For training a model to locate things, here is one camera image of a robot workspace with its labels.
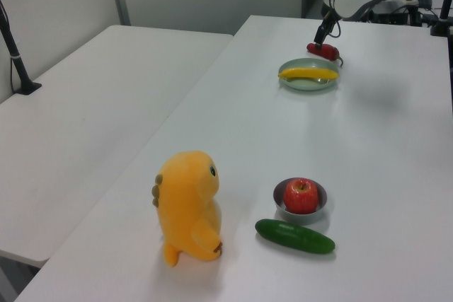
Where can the small grey metal bowl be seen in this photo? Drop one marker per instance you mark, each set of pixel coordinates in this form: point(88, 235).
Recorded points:
point(311, 218)

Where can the pale green plastic plate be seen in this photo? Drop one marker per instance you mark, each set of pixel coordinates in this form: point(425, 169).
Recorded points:
point(308, 84)

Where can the red chili pepper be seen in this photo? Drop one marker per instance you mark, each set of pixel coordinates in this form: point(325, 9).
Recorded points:
point(327, 52)

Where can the orange plush dinosaur toy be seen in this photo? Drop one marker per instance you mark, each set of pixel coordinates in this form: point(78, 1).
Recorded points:
point(187, 206)

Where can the red apple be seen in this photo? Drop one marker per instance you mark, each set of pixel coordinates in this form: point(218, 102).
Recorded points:
point(301, 197)

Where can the black electronics box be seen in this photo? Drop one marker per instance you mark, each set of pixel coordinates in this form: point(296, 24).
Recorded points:
point(393, 17)

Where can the yellow banana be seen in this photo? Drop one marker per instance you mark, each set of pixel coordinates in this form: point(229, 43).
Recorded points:
point(308, 73)

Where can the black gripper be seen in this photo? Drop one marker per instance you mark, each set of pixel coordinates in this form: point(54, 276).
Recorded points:
point(330, 15)

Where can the black clamped pole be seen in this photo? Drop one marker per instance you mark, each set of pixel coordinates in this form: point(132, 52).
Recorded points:
point(17, 65)

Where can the black camera stand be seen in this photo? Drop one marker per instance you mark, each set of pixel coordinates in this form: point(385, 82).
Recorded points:
point(442, 19)

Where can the green cucumber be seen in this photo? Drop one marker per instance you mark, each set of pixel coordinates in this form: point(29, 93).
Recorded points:
point(295, 236)

